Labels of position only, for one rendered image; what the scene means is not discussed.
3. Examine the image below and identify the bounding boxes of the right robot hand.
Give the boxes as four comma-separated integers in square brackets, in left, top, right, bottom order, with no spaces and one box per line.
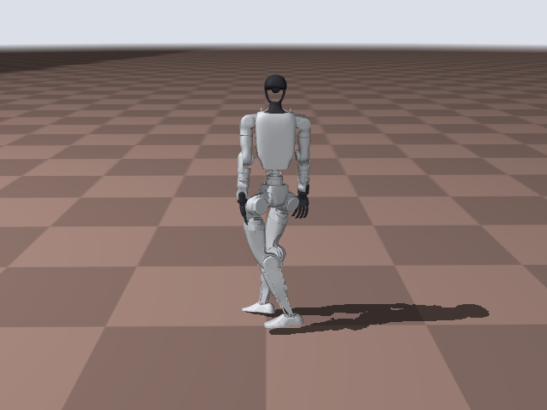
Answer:
[292,185,309,219]

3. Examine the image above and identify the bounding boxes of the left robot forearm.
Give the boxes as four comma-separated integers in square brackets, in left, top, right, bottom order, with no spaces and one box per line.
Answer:
[237,153,250,198]

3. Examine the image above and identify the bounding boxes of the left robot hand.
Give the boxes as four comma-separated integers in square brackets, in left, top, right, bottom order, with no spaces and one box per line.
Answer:
[238,192,248,225]

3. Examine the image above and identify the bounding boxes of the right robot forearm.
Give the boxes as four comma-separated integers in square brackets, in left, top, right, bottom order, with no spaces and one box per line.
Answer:
[297,156,310,192]

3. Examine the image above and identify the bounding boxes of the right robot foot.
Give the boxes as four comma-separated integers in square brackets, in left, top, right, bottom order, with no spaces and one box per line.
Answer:
[242,303,275,313]

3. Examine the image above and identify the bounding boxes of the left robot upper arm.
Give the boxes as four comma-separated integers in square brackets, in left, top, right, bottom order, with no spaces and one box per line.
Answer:
[239,114,257,166]

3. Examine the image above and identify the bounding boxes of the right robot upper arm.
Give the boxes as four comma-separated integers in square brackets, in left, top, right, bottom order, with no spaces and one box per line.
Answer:
[295,114,311,162]

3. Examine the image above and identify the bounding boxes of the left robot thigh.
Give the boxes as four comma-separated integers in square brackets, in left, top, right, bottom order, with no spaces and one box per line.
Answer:
[243,192,279,269]

